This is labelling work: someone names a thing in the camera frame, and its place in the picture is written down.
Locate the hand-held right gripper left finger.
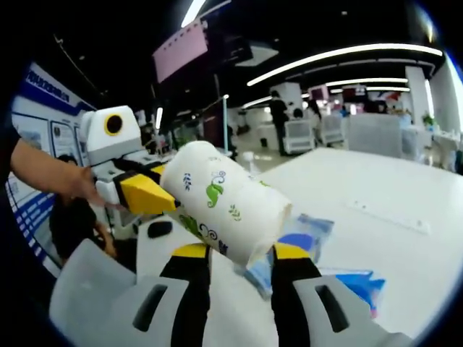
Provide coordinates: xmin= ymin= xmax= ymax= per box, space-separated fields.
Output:
xmin=97 ymin=242 xmax=213 ymax=347

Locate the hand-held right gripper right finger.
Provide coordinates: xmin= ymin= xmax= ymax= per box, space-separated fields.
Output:
xmin=271 ymin=242 xmax=413 ymax=347

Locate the blue crinkled snack packet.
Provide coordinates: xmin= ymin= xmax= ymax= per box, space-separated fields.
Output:
xmin=318 ymin=267 xmax=387 ymax=320

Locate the printed white paper cup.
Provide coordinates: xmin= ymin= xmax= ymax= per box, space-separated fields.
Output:
xmin=158 ymin=140 xmax=293 ymax=267

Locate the person's left hand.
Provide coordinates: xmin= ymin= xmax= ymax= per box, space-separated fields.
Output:
xmin=54 ymin=165 xmax=126 ymax=211

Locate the large dark monitor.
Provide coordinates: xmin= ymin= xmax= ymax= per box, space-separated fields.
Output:
xmin=202 ymin=95 xmax=231 ymax=153

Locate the white table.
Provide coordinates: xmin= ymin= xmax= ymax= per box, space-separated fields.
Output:
xmin=137 ymin=147 xmax=460 ymax=347

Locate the ceiling hung display screen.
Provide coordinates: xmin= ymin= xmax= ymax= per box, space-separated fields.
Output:
xmin=151 ymin=17 xmax=209 ymax=85

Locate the white mesh office chair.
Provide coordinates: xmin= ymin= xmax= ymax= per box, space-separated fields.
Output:
xmin=320 ymin=115 xmax=347 ymax=146
xmin=284 ymin=119 xmax=316 ymax=155

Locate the grey desk partition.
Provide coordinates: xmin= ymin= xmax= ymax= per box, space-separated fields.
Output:
xmin=347 ymin=113 xmax=404 ymax=158

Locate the long ceiling light strip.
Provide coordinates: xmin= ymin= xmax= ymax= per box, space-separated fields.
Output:
xmin=247 ymin=43 xmax=443 ymax=87

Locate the blue white wall poster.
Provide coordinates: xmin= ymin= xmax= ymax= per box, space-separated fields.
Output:
xmin=7 ymin=63 xmax=95 ymax=262

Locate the white table cable cover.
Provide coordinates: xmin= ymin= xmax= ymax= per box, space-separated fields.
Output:
xmin=345 ymin=200 xmax=432 ymax=234

